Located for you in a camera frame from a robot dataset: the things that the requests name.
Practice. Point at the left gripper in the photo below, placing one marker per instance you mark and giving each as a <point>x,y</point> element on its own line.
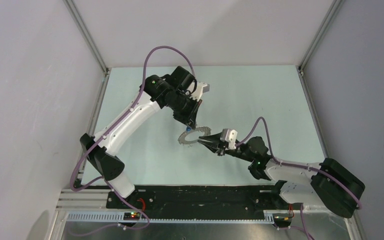
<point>190,117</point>

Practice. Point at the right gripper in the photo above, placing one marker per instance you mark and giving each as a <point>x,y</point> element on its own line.
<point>213,145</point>

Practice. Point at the large steel ring disc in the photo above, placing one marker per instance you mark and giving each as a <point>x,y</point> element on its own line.
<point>191,138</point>

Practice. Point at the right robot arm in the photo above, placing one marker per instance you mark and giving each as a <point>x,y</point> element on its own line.
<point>327,184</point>

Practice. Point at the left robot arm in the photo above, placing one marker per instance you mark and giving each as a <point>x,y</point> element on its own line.
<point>180,91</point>

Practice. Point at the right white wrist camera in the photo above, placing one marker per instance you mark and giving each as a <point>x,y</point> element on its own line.
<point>228,138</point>

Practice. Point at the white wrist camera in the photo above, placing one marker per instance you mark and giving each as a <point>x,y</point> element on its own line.
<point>201,88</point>
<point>228,138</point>

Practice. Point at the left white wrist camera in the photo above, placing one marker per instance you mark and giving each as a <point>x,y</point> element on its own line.
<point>201,88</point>

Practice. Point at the grey slotted cable duct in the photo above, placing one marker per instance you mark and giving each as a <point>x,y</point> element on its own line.
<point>126,217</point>

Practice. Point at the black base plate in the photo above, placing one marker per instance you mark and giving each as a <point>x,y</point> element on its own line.
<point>202,201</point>

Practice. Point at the left aluminium frame post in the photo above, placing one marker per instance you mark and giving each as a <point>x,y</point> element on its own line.
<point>84,31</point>

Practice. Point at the aluminium frame post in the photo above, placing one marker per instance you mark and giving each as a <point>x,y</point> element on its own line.
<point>320,33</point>
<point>84,31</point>

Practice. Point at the right aluminium frame post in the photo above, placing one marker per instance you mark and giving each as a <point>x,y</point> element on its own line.
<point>320,33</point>

